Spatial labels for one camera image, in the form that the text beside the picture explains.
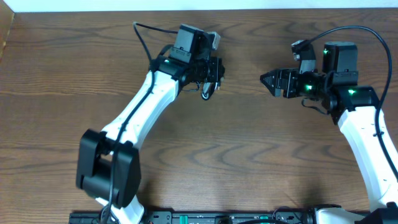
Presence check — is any black usb cable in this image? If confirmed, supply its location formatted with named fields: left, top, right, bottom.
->
left=200, top=81, right=220, bottom=101

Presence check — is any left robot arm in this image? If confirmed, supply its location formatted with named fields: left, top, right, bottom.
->
left=76, top=54, right=225, bottom=223

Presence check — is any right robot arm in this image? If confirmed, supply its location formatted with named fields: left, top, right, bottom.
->
left=259, top=41, right=397, bottom=223

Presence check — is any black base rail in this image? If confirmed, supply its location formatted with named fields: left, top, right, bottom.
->
left=68, top=208, right=303, bottom=224

